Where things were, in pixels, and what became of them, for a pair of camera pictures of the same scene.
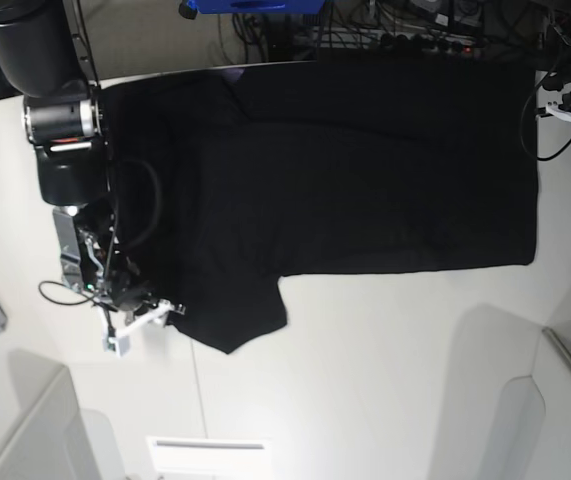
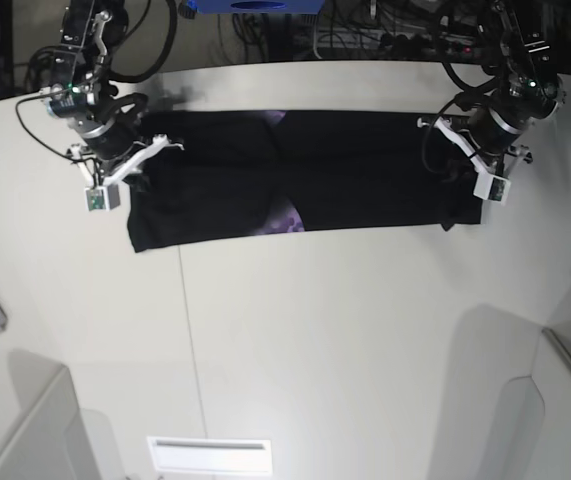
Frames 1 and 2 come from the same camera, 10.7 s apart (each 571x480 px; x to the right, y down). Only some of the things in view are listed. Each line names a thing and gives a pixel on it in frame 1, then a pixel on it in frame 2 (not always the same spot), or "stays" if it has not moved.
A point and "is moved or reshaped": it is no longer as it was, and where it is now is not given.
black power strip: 416,44 stays
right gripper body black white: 139,307 to 113,142
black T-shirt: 226,181 is moved or reshaped
